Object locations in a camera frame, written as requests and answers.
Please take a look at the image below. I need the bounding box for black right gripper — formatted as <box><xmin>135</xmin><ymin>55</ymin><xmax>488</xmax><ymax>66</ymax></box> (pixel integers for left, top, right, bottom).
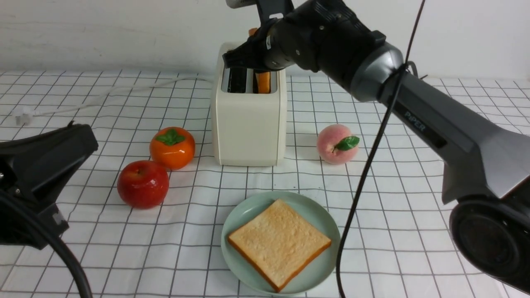
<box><xmin>223</xmin><ymin>0</ymin><xmax>386</xmax><ymax>90</ymax></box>

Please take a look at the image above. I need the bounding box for white grid tablecloth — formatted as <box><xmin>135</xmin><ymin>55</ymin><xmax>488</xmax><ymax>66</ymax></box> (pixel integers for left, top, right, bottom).
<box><xmin>0</xmin><ymin>70</ymin><xmax>525</xmax><ymax>298</ymax></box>

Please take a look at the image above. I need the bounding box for red apple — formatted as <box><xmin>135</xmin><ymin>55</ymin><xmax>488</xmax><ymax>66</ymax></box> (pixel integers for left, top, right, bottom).
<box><xmin>117</xmin><ymin>160</ymin><xmax>170</xmax><ymax>209</ymax></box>

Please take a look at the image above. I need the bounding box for orange persimmon with green leaf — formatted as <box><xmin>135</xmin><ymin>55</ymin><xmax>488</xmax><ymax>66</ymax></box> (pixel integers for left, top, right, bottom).
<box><xmin>149</xmin><ymin>127</ymin><xmax>196</xmax><ymax>171</ymax></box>

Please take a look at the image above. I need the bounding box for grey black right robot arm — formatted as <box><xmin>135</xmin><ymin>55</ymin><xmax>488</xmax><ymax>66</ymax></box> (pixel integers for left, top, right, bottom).
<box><xmin>223</xmin><ymin>0</ymin><xmax>530</xmax><ymax>297</ymax></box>

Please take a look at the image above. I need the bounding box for light green round plate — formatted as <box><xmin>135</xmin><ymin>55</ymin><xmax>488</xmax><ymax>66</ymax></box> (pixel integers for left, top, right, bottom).
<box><xmin>220</xmin><ymin>191</ymin><xmax>340</xmax><ymax>296</ymax></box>

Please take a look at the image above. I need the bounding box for pink peach with leaf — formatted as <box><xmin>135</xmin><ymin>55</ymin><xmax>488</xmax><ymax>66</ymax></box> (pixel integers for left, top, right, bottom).
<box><xmin>316</xmin><ymin>124</ymin><xmax>360</xmax><ymax>165</ymax></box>

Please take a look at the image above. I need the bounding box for white two-slot toaster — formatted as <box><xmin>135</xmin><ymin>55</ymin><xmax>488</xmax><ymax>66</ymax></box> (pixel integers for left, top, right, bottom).
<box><xmin>210</xmin><ymin>42</ymin><xmax>287</xmax><ymax>167</ymax></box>

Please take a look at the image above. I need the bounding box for white toaster power cable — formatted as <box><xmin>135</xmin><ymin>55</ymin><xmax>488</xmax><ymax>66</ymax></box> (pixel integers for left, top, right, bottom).
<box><xmin>12</xmin><ymin>76</ymin><xmax>214</xmax><ymax>126</ymax></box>

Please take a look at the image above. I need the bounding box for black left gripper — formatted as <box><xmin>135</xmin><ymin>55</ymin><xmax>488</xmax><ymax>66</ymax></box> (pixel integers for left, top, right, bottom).
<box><xmin>0</xmin><ymin>121</ymin><xmax>99</xmax><ymax>236</ymax></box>

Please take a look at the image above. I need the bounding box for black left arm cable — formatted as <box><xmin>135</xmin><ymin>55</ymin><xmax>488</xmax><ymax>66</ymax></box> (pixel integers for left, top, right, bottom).
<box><xmin>0</xmin><ymin>192</ymin><xmax>93</xmax><ymax>298</ymax></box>

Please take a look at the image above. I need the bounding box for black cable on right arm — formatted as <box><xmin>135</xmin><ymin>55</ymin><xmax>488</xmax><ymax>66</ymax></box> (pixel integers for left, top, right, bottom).
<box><xmin>335</xmin><ymin>0</ymin><xmax>427</xmax><ymax>298</ymax></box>

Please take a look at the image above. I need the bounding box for toast slice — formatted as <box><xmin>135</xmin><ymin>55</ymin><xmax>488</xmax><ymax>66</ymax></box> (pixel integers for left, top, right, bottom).
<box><xmin>228</xmin><ymin>199</ymin><xmax>332</xmax><ymax>293</ymax></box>
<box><xmin>248</xmin><ymin>28</ymin><xmax>271</xmax><ymax>94</ymax></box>

